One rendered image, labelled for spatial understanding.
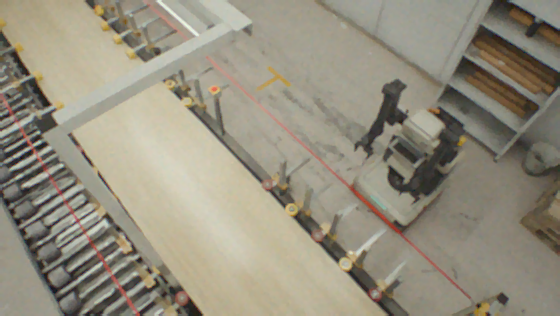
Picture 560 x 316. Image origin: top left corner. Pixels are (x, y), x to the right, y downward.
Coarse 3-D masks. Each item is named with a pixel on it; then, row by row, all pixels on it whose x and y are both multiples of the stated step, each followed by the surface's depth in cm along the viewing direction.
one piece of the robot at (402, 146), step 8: (400, 136) 268; (392, 144) 270; (400, 144) 271; (408, 144) 266; (400, 152) 267; (408, 152) 267; (416, 152) 264; (408, 160) 263; (416, 160) 264; (424, 160) 263; (416, 168) 263
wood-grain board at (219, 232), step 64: (0, 0) 372; (64, 0) 373; (64, 64) 324; (128, 64) 326; (128, 128) 289; (192, 128) 291; (128, 192) 260; (192, 192) 261; (256, 192) 263; (192, 256) 237; (256, 256) 239; (320, 256) 240
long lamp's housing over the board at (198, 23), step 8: (160, 0) 146; (168, 0) 142; (176, 0) 139; (184, 0) 139; (168, 8) 144; (176, 8) 140; (184, 8) 137; (192, 8) 137; (184, 16) 138; (192, 16) 135; (200, 16) 134; (192, 24) 136; (200, 24) 133; (208, 24) 132; (200, 32) 134
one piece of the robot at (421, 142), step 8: (400, 120) 263; (408, 120) 259; (408, 128) 259; (408, 136) 265; (416, 136) 257; (416, 144) 264; (424, 144) 256; (432, 144) 250; (432, 152) 257; (392, 160) 291; (400, 160) 288; (400, 168) 288; (408, 168) 286; (408, 176) 285
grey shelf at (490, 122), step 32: (512, 0) 287; (544, 0) 286; (480, 32) 353; (512, 32) 309; (480, 64) 340; (544, 64) 336; (448, 96) 418; (480, 96) 368; (544, 96) 320; (480, 128) 395; (512, 128) 351
